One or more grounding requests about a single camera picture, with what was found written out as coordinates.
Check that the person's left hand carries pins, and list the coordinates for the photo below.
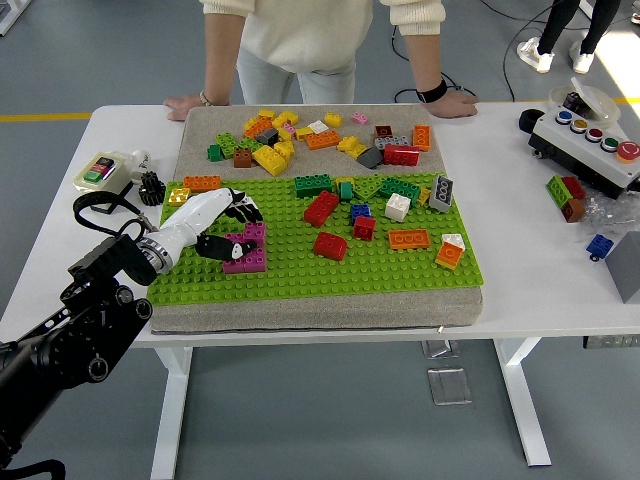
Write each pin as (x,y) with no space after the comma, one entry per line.
(452,106)

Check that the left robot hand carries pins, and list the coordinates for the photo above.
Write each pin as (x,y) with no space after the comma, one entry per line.
(195,215)

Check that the person's right hand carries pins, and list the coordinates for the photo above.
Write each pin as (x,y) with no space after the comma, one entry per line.
(180,106)

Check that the grey brick with black holes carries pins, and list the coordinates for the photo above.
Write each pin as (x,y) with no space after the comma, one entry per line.
(442,193)

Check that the dark green 2x4 brick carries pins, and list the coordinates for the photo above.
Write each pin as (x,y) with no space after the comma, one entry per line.
(312,186)
(399,189)

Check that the white 2x2 brick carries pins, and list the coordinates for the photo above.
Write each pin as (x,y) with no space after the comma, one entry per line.
(398,206)

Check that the red 2x4 brick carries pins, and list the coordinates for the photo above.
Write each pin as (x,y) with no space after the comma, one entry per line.
(321,207)
(401,156)

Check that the red sloped brick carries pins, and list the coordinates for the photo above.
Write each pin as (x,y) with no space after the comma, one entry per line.
(330,246)

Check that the blue 2x2 brick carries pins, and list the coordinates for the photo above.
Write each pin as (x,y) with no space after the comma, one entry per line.
(360,211)

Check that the red 2x2 brick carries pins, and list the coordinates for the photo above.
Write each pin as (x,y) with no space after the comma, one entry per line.
(364,227)

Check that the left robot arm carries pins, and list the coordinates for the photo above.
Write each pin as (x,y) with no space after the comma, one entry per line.
(65,340)

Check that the person's right forearm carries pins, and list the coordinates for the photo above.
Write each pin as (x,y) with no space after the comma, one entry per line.
(225,60)

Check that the person's left forearm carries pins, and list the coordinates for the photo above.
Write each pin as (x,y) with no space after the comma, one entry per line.
(422,60)

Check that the yellow 2x2 brick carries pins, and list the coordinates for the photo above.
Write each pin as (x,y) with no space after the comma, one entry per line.
(333,119)
(179,196)
(424,196)

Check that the small dark green brick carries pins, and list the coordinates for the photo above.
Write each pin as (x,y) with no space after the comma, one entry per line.
(215,153)

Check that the lime green 2x4 brick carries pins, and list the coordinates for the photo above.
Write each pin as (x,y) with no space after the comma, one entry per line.
(229,144)

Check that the brown 2x2 brick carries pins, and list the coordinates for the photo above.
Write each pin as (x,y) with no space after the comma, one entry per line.
(384,131)
(243,159)

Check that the small pink brick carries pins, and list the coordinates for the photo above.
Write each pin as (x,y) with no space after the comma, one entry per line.
(289,128)
(360,118)

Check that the large yellow sloped brick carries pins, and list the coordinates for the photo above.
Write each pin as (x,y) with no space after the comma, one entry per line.
(270,159)

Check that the dark grey sloped brick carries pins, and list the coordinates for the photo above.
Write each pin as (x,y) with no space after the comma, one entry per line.
(371,157)

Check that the yellow 2x3 brick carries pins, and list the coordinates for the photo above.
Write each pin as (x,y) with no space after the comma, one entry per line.
(286,118)

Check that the small yellow brick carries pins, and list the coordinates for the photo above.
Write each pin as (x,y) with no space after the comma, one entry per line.
(303,133)

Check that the white sloped brick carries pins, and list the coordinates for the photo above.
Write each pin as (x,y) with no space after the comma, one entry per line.
(454,240)

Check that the small white brick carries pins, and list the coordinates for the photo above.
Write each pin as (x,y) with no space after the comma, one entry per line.
(317,127)

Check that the green baseplate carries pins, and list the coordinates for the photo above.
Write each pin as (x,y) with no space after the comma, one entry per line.
(325,280)

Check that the orange sloped brick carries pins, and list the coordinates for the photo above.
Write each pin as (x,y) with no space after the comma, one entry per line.
(447,256)

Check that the black smartwatch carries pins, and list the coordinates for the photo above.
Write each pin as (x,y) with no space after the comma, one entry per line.
(431,92)

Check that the black gear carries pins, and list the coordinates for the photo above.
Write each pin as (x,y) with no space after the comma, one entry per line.
(151,189)

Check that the white bulb-shaped part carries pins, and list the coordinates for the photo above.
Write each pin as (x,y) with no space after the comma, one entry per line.
(141,161)

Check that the grey flat plate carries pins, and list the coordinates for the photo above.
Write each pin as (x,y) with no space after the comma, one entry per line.
(395,141)

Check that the black tape roll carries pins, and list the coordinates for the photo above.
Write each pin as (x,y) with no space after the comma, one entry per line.
(525,122)

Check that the white shoe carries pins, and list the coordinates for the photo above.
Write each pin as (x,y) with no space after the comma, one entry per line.
(537,57)
(582,62)

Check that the lime green flat plate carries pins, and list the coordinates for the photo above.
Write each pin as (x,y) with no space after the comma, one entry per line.
(366,189)

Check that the small black device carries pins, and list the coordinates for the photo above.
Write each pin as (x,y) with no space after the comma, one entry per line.
(574,102)

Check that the person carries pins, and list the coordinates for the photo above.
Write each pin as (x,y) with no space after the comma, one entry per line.
(550,25)
(310,35)

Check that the white button control box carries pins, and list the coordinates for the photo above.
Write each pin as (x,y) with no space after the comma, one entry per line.
(575,150)

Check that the clear round container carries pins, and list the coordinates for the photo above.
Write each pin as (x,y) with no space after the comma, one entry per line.
(602,102)

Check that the grey-brown mat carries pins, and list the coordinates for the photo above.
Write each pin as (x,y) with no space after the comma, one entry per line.
(310,315)

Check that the clear plastic bag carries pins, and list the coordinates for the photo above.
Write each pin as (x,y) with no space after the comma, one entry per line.
(607,215)

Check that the white table leg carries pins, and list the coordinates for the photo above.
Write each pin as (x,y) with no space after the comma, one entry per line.
(520,400)
(172,410)

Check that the grey box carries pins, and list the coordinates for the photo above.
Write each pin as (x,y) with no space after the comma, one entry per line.
(627,270)

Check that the small clear plastic box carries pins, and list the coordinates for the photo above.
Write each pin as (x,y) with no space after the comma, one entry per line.
(437,349)

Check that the large clear plastic box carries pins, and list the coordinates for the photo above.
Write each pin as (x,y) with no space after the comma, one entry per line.
(450,387)

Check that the table control panel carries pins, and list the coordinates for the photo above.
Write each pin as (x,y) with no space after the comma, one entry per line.
(612,342)

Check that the cream switch box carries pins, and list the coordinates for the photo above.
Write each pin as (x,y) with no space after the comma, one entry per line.
(102,172)

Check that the white furniture frame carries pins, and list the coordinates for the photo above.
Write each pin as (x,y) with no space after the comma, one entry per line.
(11,14)

